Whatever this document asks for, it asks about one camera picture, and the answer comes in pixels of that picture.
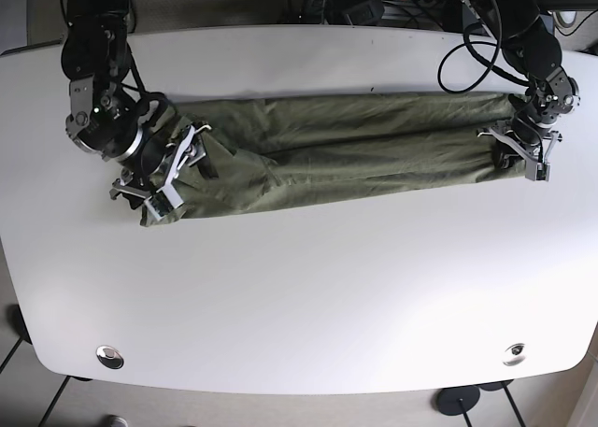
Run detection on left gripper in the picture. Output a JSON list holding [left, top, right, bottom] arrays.
[[477, 76, 579, 170]]

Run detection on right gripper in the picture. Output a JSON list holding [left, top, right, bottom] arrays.
[[65, 76, 220, 203]]

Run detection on olive green T-shirt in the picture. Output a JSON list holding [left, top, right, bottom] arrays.
[[166, 93, 524, 223]]

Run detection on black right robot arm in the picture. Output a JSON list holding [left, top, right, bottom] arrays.
[[60, 0, 219, 208]]

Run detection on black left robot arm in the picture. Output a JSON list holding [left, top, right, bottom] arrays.
[[461, 0, 597, 181]]

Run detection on right silver table grommet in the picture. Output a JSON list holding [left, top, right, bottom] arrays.
[[502, 343, 526, 367]]

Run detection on silver table grommet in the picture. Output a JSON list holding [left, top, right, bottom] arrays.
[[95, 345, 124, 370], [502, 343, 526, 367]]

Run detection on left silver table grommet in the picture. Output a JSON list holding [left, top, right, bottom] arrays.
[[95, 345, 124, 370]]

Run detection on black round stand base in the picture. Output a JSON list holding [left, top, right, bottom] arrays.
[[434, 386, 480, 417]]

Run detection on left grey shoe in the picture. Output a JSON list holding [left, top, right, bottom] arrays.
[[100, 415, 129, 427]]

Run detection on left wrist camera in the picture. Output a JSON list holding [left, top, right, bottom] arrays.
[[525, 161, 550, 181]]

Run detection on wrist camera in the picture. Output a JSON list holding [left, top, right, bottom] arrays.
[[143, 190, 183, 221], [525, 161, 550, 181]]

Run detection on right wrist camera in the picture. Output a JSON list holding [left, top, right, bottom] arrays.
[[143, 190, 183, 221]]

